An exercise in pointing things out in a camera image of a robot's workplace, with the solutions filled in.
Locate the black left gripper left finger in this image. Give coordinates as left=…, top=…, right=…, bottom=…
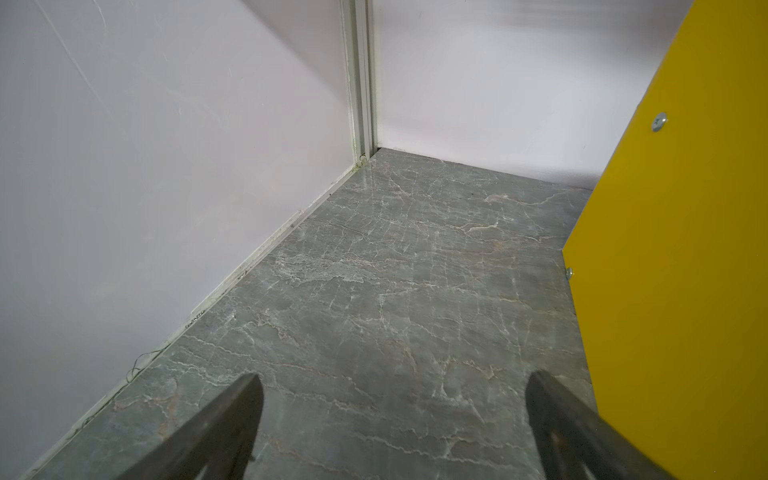
left=119, top=373, right=264, bottom=479

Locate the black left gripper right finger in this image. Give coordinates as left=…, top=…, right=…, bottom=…
left=525, top=370, right=672, bottom=479

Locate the yellow pink blue bookshelf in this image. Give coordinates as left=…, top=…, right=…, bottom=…
left=564, top=1, right=767, bottom=479

